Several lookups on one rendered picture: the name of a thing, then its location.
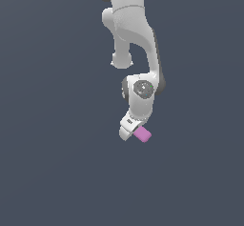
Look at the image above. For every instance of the pink block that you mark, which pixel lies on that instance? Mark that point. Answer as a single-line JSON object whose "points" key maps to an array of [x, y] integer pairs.
{"points": [[142, 134]]}

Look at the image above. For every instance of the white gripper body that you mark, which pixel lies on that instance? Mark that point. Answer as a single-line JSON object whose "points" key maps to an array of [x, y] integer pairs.
{"points": [[128, 126]]}

